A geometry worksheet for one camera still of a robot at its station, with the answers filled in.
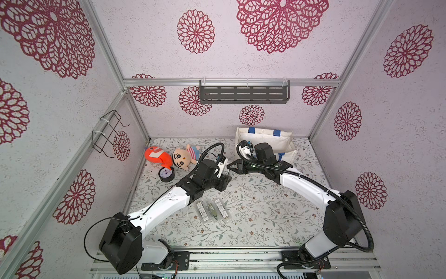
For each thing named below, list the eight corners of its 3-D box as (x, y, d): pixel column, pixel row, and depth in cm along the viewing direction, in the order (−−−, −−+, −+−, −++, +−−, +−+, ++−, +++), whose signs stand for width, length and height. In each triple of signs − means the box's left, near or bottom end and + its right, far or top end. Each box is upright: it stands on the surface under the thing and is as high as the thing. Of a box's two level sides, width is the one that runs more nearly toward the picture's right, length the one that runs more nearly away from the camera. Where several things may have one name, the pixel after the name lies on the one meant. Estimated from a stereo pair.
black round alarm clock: (158, 182, 100) (156, 179, 98) (161, 170, 106) (159, 167, 103) (173, 182, 100) (172, 179, 98) (175, 170, 106) (174, 167, 103)
